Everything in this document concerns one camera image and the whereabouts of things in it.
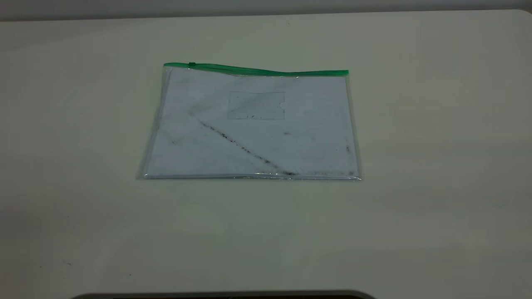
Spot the transparent zip bag green edge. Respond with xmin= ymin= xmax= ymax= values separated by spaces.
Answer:
xmin=136 ymin=62 xmax=363 ymax=182

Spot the dark grey rounded base edge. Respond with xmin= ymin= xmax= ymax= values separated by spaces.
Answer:
xmin=70 ymin=289 xmax=377 ymax=299

